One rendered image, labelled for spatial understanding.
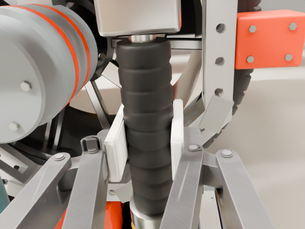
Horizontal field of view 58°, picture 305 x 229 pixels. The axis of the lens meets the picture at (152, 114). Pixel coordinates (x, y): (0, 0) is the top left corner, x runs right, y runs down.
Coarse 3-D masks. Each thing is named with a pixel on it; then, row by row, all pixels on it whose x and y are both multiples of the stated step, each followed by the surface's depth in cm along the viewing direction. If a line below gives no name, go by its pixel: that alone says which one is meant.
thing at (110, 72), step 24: (0, 0) 65; (72, 0) 46; (96, 24) 52; (192, 48) 48; (96, 72) 51; (192, 72) 57; (96, 96) 53; (192, 96) 50; (72, 120) 72; (96, 120) 74; (24, 144) 57; (48, 144) 59; (72, 144) 62
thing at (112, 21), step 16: (96, 0) 16; (112, 0) 15; (128, 0) 15; (144, 0) 15; (160, 0) 15; (176, 0) 15; (96, 16) 16; (112, 16) 16; (128, 16) 16; (144, 16) 16; (160, 16) 16; (176, 16) 16; (112, 32) 16; (128, 32) 16; (144, 32) 16; (160, 32) 16; (176, 32) 16
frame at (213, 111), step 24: (216, 0) 35; (216, 24) 36; (216, 48) 38; (216, 72) 39; (216, 96) 40; (192, 120) 43; (216, 120) 42; (0, 144) 53; (0, 168) 49; (24, 168) 54; (120, 192) 49
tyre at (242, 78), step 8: (240, 0) 42; (248, 0) 42; (256, 0) 42; (240, 8) 43; (248, 8) 43; (256, 8) 43; (240, 72) 47; (248, 72) 47; (240, 80) 48; (248, 80) 48; (240, 88) 48; (200, 96) 50; (240, 96) 49; (232, 112) 50; (224, 128) 52; (216, 136) 53; (208, 144) 54; (24, 152) 58; (32, 160) 58; (40, 160) 58; (128, 160) 57
